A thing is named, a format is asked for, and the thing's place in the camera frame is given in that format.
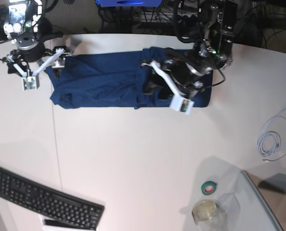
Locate black computer keyboard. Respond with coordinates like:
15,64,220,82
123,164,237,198
0,167,104,231

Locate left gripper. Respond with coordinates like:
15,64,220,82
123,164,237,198
143,48,213,96

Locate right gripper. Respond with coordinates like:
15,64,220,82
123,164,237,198
16,32,63,78

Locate green electrical tape roll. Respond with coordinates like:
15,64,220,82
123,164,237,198
201,181,217,195

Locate blue box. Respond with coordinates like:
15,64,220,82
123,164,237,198
95,0,162,7

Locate clear glass jar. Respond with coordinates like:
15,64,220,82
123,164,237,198
192,200,221,231

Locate glass panel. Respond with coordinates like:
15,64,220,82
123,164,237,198
244,171,286,231

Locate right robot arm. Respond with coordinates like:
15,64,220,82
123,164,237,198
3,0,69,78

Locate dark blue t-shirt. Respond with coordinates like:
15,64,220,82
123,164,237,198
43,47,215,110

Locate coiled white cable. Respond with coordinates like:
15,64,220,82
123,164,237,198
257,104,286,162

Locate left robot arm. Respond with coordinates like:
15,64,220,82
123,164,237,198
158,0,238,99

